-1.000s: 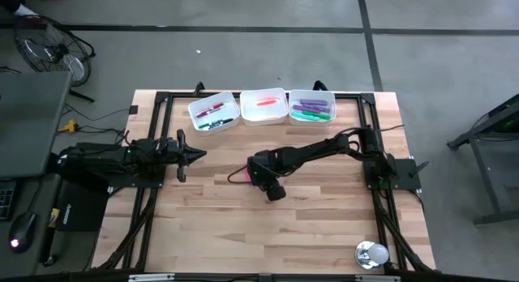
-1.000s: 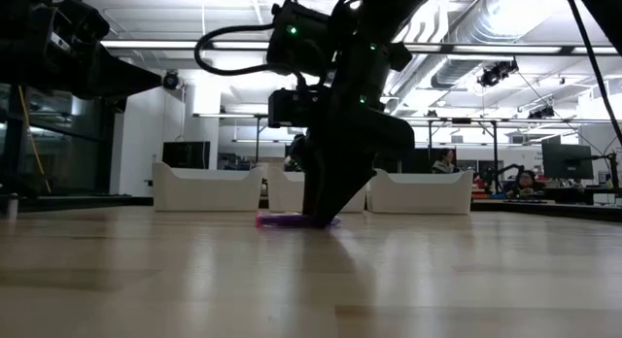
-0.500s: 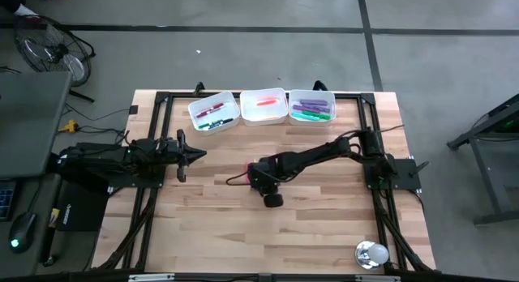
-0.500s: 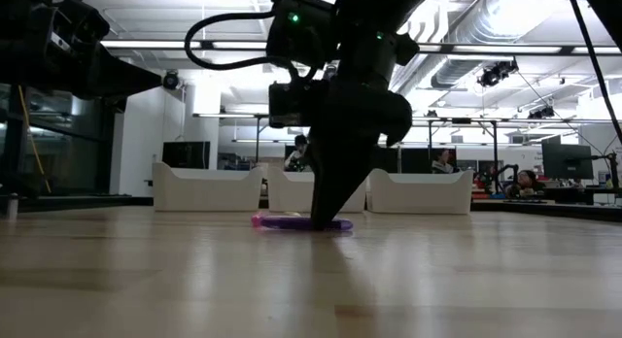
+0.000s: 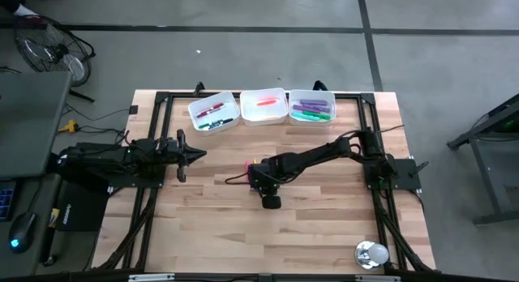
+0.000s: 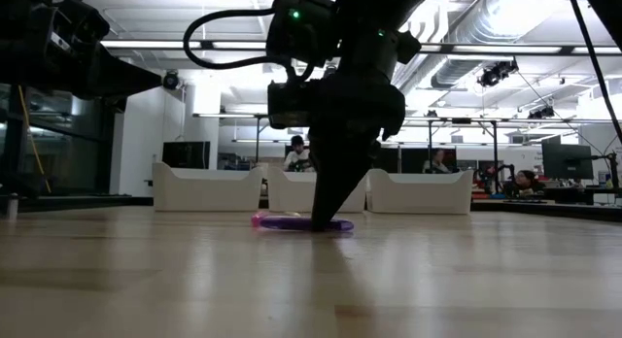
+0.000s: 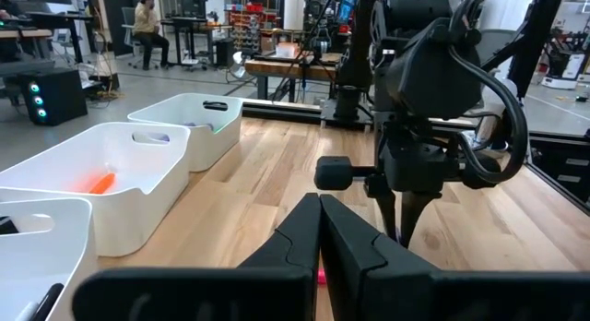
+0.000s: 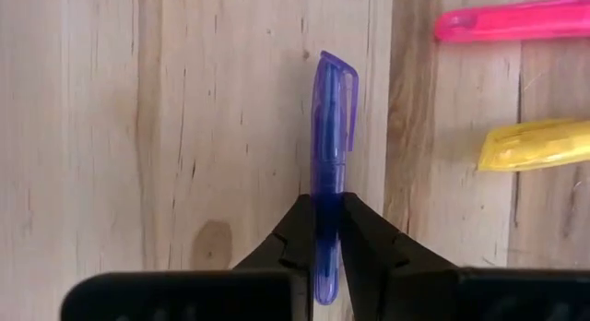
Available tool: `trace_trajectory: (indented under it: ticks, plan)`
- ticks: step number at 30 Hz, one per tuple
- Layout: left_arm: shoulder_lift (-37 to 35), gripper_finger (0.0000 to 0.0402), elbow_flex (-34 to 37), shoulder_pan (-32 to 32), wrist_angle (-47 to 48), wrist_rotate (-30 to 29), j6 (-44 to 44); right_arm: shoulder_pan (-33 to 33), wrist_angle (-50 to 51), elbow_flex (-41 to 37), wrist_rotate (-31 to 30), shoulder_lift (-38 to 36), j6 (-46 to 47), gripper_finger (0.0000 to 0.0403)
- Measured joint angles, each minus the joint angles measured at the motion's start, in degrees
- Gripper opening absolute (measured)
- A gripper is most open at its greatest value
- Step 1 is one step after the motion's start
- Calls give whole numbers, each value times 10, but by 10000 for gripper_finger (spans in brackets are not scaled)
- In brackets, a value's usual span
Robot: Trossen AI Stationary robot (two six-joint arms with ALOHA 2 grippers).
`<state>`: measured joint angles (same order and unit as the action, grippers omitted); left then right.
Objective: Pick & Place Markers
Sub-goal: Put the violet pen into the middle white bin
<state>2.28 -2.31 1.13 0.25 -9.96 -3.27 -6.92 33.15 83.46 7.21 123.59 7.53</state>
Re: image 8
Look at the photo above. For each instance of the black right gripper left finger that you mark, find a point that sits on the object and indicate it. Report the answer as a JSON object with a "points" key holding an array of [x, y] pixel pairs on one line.
{"points": [[184, 295]]}

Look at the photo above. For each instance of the pink pen-style highlighter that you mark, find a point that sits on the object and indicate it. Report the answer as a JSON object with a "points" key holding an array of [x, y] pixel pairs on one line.
{"points": [[507, 21]]}

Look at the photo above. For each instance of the yellow pen-style highlighter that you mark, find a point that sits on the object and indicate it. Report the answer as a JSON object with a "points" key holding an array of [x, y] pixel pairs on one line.
{"points": [[530, 146]]}

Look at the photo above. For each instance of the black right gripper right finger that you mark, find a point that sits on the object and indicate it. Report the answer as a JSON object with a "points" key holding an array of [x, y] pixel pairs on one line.
{"points": [[438, 295]]}

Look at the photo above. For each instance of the purple pen-style highlighter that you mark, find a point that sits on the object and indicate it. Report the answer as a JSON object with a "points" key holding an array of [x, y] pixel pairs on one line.
{"points": [[329, 127]]}

